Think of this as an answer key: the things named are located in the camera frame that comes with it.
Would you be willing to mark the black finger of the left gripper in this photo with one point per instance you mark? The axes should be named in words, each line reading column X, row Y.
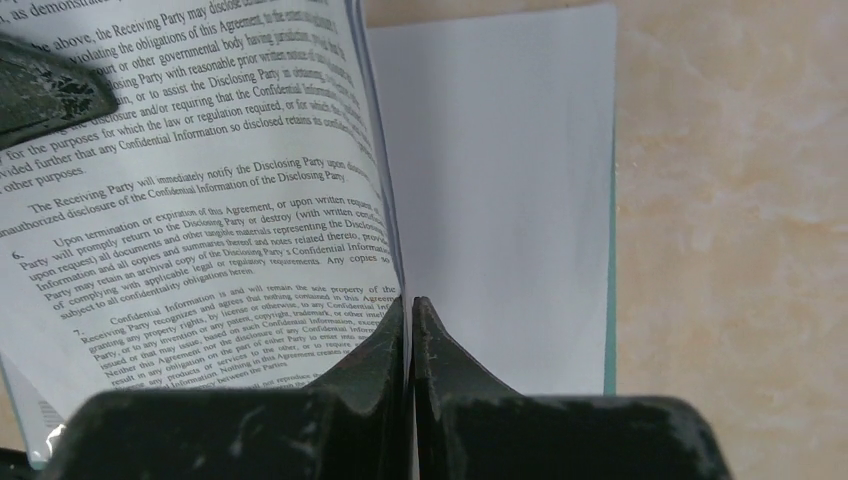
column 42, row 93

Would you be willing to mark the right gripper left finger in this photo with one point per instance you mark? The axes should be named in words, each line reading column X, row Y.
column 359, row 405

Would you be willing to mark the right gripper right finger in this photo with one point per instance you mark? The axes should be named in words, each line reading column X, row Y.
column 446, row 376

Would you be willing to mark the green file folder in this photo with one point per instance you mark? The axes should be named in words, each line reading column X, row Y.
column 610, row 356

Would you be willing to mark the printed paper sheet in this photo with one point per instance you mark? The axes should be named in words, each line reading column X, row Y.
column 227, row 226

